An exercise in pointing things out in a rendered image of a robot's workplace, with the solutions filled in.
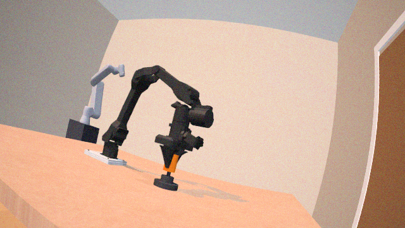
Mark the orange knob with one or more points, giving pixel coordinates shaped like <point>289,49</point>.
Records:
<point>172,165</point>

